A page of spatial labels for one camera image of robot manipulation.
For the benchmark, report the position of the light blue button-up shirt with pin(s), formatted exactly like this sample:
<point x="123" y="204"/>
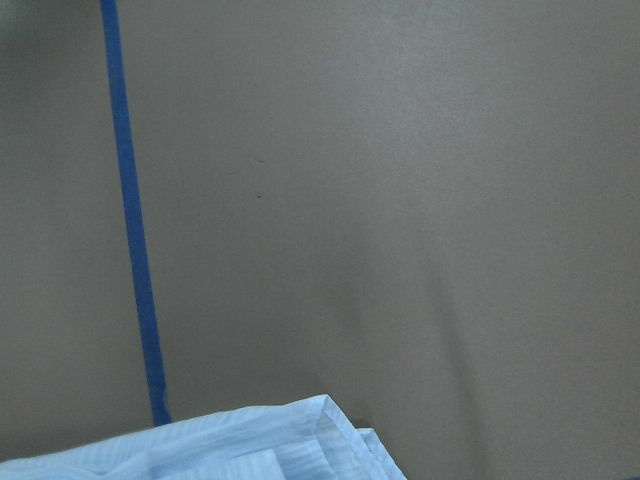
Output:
<point x="306" y="439"/>

